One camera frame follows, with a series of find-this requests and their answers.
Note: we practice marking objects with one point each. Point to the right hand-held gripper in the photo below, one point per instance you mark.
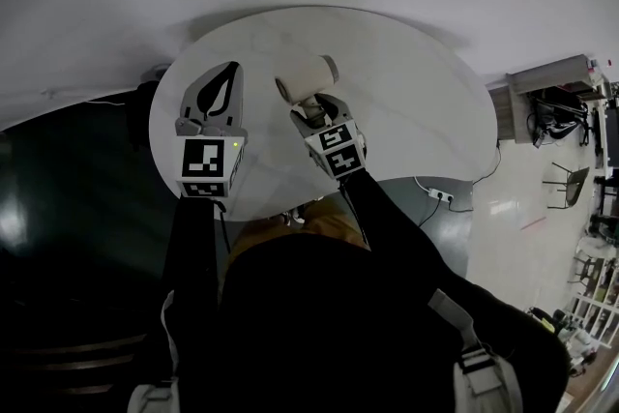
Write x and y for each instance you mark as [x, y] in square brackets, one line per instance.
[341, 155]

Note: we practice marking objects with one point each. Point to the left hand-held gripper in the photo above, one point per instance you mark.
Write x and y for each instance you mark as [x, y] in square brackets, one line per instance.
[203, 162]

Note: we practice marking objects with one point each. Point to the cream hair dryer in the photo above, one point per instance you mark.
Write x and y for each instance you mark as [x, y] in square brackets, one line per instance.
[304, 75]

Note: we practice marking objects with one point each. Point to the white round table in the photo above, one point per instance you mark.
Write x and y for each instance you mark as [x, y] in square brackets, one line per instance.
[411, 111]

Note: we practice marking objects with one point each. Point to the person's left forearm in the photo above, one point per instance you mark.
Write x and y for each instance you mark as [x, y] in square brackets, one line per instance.
[193, 246]

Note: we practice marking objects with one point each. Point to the person's right forearm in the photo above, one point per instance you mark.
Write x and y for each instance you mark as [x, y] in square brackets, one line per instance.
[396, 227]

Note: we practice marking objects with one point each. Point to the person's yellow trousers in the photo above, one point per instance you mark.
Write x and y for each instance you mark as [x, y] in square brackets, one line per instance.
[333, 220]

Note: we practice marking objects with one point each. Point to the white power strip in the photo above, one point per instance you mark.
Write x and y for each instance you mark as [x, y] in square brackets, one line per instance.
[441, 195]

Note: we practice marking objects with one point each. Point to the grey open shelf cabinet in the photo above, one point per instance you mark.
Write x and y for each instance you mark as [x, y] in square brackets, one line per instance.
[517, 111]

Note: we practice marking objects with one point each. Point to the person's black torso clothing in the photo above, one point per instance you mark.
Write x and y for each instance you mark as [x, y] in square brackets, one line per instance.
[338, 329]

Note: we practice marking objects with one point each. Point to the black bag in cabinet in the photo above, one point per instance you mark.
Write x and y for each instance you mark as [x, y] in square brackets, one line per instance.
[556, 121]

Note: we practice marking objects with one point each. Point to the dark metal chair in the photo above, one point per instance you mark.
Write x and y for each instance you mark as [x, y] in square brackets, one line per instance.
[575, 181]

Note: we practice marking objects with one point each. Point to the dark wooden furniture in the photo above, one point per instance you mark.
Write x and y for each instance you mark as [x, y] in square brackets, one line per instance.
[72, 353]

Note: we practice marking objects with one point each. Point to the white cubby shelf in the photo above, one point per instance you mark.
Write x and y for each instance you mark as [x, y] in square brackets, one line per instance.
[597, 304]

